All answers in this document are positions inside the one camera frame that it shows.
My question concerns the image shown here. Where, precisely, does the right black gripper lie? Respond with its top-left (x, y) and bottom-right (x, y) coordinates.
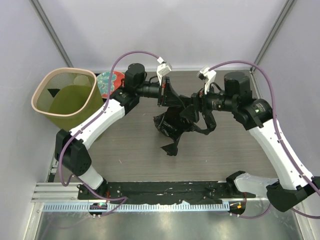
top-left (180, 80), bottom-right (237, 123)

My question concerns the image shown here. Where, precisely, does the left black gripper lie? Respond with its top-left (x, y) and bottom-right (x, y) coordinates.
top-left (136, 76), bottom-right (184, 108)

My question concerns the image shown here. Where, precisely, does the black trash bag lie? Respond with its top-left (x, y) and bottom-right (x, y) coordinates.
top-left (153, 95), bottom-right (214, 156)

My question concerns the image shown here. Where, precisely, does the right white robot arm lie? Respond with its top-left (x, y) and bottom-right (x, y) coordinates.
top-left (180, 68), bottom-right (320, 212)

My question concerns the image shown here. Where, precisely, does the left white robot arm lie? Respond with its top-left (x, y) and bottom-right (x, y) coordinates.
top-left (55, 60), bottom-right (184, 200)

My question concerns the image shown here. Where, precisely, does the olive green trash bin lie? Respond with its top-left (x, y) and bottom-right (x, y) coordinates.
top-left (31, 67), bottom-right (104, 131)

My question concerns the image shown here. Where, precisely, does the red patterned plate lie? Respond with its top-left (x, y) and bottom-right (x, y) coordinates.
top-left (96, 71), bottom-right (125, 100)

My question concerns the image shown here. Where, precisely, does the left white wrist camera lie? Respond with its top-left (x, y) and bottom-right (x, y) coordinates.
top-left (156, 57), bottom-right (172, 84)

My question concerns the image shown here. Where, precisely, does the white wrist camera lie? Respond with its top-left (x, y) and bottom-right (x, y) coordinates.
top-left (197, 66), bottom-right (217, 95)
top-left (156, 57), bottom-right (172, 84)

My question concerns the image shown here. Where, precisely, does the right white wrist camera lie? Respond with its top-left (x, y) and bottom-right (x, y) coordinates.
top-left (197, 66), bottom-right (217, 95)

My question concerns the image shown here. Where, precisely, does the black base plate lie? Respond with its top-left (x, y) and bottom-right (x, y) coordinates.
top-left (77, 180), bottom-right (256, 205)

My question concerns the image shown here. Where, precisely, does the white slotted cable duct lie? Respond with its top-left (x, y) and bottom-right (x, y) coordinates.
top-left (42, 201), bottom-right (230, 213)

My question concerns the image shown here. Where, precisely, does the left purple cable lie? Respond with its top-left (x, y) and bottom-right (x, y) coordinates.
top-left (57, 50), bottom-right (167, 230)

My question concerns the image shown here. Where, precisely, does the purple cable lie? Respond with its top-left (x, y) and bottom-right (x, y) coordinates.
top-left (208, 60), bottom-right (320, 221)
top-left (57, 50), bottom-right (167, 230)

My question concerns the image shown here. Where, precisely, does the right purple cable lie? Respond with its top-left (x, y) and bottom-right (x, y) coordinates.
top-left (208, 60), bottom-right (320, 221)

